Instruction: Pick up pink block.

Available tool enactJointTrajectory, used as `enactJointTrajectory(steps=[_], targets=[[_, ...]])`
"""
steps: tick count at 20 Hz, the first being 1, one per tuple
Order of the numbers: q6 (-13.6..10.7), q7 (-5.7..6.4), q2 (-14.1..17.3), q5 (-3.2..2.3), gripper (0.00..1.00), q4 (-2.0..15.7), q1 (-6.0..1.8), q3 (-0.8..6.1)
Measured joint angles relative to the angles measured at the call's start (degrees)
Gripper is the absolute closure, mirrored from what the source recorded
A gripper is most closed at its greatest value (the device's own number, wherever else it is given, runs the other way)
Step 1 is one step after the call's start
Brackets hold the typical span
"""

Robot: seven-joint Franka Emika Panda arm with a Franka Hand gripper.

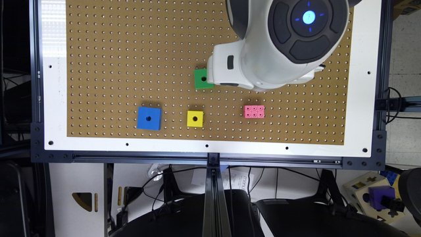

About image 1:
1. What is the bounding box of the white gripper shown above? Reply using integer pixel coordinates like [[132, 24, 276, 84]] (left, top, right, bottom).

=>
[[207, 40, 254, 90]]

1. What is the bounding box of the pink lego block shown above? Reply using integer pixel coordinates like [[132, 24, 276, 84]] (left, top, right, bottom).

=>
[[243, 105, 265, 119]]

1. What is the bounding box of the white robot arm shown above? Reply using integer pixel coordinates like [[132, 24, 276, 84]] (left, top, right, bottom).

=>
[[207, 0, 357, 92]]

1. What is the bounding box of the purple block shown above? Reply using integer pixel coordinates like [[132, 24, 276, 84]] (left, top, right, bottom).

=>
[[368, 186, 395, 210]]

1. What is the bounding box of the green cube with hole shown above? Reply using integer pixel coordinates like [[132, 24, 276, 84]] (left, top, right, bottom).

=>
[[193, 69, 214, 90]]

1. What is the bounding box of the yellow cube with hole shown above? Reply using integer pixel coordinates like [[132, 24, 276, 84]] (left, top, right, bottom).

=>
[[187, 111, 204, 127]]

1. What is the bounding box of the blue cube with hole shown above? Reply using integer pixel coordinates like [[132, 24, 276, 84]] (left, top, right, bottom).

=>
[[137, 107, 162, 130]]

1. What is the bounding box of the brown pegboard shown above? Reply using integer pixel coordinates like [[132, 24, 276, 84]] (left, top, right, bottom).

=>
[[66, 0, 352, 145]]

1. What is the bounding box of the white paper manual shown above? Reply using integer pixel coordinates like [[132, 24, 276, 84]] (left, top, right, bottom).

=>
[[191, 168, 255, 191]]

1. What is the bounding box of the black chair left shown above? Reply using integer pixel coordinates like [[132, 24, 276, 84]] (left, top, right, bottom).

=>
[[113, 190, 264, 237]]

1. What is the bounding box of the black chair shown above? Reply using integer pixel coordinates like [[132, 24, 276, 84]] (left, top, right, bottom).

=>
[[113, 190, 264, 237], [256, 199, 408, 237]]

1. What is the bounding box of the black chair right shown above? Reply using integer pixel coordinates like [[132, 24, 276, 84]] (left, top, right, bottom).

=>
[[256, 199, 408, 237]]

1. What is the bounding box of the beige shape sorter box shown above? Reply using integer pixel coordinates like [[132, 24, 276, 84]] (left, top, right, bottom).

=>
[[343, 172, 405, 224]]

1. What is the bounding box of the white cabinet panel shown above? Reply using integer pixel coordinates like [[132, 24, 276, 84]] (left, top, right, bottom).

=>
[[49, 163, 107, 237]]

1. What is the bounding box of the dark aluminium table frame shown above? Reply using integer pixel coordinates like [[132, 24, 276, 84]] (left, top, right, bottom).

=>
[[28, 0, 421, 237]]

